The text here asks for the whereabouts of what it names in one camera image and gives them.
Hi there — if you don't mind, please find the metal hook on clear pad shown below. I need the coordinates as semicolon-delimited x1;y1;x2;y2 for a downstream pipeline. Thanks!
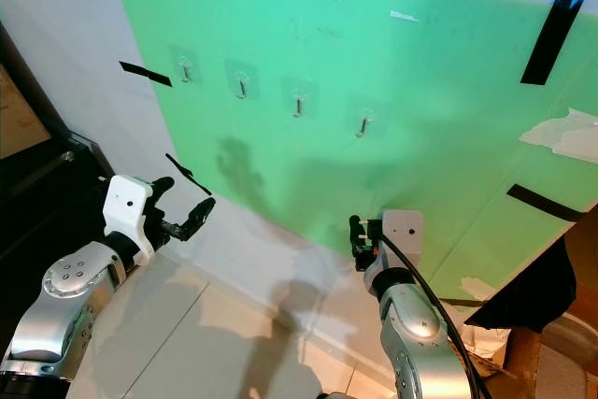
224;59;260;103
280;77;317;121
170;46;203;86
344;94;382;140

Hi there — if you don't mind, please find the thin black tape strip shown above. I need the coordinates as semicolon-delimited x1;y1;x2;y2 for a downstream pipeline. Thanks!
164;152;213;198

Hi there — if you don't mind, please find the black cabinet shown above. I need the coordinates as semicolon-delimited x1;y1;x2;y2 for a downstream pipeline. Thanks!
0;128;121;325

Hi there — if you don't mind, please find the brown paper sign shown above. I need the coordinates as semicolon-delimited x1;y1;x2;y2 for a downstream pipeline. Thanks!
0;67;50;161

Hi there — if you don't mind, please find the green backdrop sheet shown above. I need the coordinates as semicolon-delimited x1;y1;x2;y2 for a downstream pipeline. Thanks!
105;0;598;305

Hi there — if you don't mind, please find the brown cardboard box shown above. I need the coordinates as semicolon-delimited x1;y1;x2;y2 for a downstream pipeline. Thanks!
475;322;598;399

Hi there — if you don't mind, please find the long wide black tape strip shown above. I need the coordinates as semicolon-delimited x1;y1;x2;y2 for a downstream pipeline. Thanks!
520;0;598;88

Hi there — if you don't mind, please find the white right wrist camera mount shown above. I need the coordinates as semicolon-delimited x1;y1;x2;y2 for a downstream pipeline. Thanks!
380;209;425;262

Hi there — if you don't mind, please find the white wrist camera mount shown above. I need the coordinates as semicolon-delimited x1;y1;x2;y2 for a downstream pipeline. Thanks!
380;209;425;262
101;174;156;252

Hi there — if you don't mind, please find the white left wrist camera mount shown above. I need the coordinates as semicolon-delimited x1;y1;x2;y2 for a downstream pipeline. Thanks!
101;174;156;252

